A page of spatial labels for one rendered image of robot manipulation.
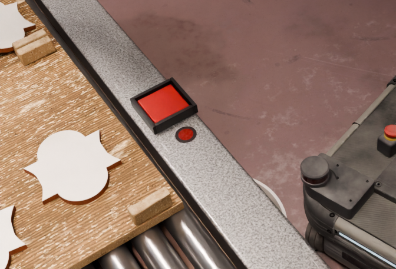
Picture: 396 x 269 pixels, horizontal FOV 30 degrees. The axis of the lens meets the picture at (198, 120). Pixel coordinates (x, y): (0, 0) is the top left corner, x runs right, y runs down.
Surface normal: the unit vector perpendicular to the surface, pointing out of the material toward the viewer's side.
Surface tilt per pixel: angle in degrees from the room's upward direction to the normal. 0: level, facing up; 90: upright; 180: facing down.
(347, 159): 0
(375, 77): 0
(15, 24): 15
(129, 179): 0
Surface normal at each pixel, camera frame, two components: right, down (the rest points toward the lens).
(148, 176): -0.14, -0.67
